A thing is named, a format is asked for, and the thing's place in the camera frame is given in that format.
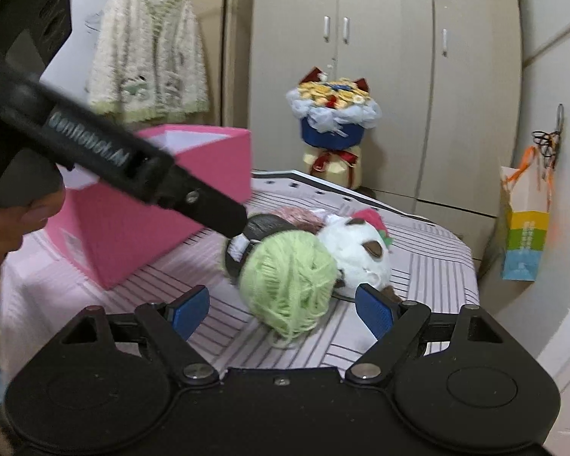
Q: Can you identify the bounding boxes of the pink yarn ball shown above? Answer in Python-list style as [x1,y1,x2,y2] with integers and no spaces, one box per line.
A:
[268,206,328,236]

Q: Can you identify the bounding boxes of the person's left hand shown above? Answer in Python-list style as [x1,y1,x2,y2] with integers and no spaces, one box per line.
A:
[0,183,68,271]

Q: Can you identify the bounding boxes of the fluffy white green cardigan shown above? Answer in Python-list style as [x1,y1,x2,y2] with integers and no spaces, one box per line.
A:
[85,0,211,127]

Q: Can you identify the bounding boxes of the black hair ties on hook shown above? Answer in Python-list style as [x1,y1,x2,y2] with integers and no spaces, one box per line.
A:
[532,103,566,169]

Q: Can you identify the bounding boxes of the striped tablecloth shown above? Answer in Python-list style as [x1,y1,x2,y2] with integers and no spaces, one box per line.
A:
[0,168,480,376]

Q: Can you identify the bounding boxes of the flower bouquet blue wrap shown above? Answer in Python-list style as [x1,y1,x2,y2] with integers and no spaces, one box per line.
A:
[285,65,383,188]

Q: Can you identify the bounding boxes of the white refrigerator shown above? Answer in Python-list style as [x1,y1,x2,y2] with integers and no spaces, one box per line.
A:
[475,0,570,447]

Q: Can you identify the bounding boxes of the green yarn ball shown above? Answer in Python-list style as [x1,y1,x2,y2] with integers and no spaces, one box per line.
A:
[237,230,339,347]

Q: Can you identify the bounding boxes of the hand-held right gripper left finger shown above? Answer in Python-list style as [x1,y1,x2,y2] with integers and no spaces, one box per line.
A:
[59,285,220,385]

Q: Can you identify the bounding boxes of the pink cardboard box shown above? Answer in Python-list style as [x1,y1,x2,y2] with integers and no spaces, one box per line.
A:
[45,124,252,290]

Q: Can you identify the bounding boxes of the beige wardrobe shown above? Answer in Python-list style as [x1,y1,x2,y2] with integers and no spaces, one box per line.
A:
[221,0,523,219]

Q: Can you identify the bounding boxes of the dark grey yarn ball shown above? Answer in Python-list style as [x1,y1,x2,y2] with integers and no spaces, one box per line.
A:
[223,214,298,286]

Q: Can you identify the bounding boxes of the white plush toy brown ears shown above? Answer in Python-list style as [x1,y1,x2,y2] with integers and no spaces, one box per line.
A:
[316,207,402,302]

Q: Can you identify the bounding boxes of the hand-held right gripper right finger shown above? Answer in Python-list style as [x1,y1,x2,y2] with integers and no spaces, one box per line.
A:
[344,284,514,385]

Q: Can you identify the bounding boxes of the colourful striped gift bag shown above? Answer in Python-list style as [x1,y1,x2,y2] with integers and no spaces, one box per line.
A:
[496,146,552,282]

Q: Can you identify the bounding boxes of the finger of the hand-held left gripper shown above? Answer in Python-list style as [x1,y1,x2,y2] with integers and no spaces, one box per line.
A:
[157,164,249,238]

